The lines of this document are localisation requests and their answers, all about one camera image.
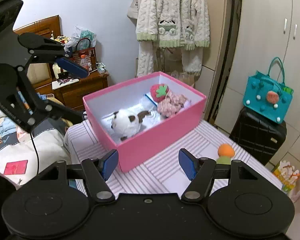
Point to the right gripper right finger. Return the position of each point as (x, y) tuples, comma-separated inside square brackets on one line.
[(236, 199)]

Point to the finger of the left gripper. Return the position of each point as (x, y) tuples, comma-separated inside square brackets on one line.
[(44, 50), (21, 103)]

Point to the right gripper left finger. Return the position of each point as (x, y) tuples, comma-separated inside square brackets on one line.
[(58, 200)]

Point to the pink floral cloth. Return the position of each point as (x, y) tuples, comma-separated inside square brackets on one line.
[(171, 104)]

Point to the green plush ball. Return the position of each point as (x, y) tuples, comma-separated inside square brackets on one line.
[(224, 160)]

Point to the red woven basket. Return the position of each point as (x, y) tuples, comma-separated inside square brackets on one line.
[(85, 57)]

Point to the colourful gift bag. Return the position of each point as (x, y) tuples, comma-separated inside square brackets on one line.
[(287, 174)]

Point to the orange plush ball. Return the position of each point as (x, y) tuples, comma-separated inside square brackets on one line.
[(226, 150)]

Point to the wooden nightstand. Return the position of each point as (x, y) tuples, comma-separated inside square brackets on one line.
[(72, 95)]

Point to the black suitcase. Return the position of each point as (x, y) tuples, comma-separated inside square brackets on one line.
[(258, 135)]

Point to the striped table cloth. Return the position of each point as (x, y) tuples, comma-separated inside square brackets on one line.
[(161, 173)]

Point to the white brown plush dog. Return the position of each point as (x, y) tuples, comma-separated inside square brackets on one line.
[(126, 124)]

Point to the pink storage box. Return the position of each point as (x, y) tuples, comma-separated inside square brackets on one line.
[(157, 132)]

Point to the teal felt handbag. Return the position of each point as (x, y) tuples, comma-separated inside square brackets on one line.
[(267, 96)]

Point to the purple plush bear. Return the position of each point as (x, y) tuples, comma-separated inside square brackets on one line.
[(187, 104)]

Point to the red strawberry plush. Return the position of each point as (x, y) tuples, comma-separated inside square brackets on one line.
[(158, 92)]

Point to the white knitted robe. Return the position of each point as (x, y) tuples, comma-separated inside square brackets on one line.
[(170, 24)]

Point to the white cabinet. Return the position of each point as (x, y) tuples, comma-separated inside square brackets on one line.
[(269, 42)]

